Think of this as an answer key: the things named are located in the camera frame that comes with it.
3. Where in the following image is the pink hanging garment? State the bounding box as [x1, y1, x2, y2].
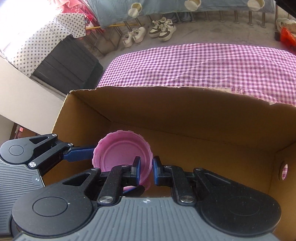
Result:
[52, 0, 98, 27]

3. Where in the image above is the pink plastic lid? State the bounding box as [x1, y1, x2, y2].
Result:
[92, 130, 153, 190]

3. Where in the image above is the dark cabinet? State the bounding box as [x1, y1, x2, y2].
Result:
[33, 35, 103, 94]

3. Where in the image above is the white green sneaker pair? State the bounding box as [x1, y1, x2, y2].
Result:
[149, 17, 177, 42]

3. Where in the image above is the blue patterned bedsheet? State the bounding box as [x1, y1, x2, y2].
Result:
[86, 1, 275, 28]

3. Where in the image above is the brown cardboard box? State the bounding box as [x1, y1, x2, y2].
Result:
[53, 87, 295, 240]

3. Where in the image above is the polka dot white cloth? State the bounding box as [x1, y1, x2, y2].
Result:
[1, 13, 86, 77]

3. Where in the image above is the purple checkered tablecloth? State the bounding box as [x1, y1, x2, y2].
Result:
[98, 43, 295, 105]

